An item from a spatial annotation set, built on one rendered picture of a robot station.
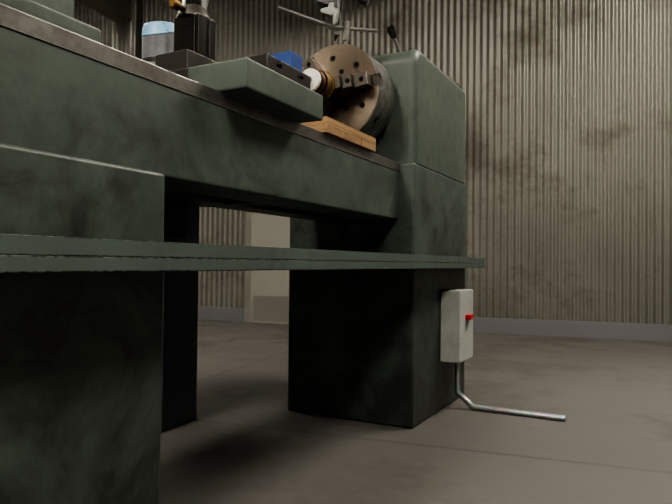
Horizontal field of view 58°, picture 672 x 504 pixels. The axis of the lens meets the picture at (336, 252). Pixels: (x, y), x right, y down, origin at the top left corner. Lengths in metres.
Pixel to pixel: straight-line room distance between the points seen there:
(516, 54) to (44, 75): 4.46
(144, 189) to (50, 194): 0.17
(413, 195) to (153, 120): 1.10
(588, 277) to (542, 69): 1.62
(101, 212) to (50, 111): 0.15
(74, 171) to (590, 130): 4.39
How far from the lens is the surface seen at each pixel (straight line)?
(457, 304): 2.22
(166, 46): 2.16
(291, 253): 1.16
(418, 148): 2.04
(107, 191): 0.96
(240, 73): 1.21
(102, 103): 1.02
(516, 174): 4.92
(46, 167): 0.90
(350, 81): 1.92
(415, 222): 1.99
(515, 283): 4.88
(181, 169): 1.12
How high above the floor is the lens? 0.53
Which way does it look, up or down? 1 degrees up
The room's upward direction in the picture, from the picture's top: 1 degrees clockwise
